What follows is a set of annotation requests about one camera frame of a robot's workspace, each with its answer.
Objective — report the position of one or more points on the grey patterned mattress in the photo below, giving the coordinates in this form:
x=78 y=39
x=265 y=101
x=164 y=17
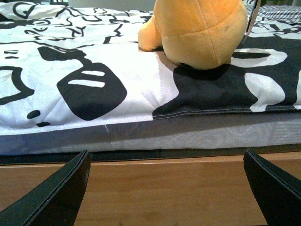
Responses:
x=213 y=131

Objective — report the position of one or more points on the orange plush dinosaur toy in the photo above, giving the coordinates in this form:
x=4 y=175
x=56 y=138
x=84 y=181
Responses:
x=202 y=34

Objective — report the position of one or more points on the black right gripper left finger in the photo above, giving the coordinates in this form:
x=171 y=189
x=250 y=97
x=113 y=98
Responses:
x=54 y=202

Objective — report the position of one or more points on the wooden bed frame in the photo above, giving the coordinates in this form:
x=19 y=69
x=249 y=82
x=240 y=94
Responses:
x=210 y=191

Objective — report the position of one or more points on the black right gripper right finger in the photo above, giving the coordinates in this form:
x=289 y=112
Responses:
x=277 y=192

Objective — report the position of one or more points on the black and white patterned duvet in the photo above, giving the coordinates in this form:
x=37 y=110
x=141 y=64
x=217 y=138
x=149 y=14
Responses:
x=64 y=68

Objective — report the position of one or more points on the white toy hang tag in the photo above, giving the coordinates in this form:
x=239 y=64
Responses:
x=253 y=16

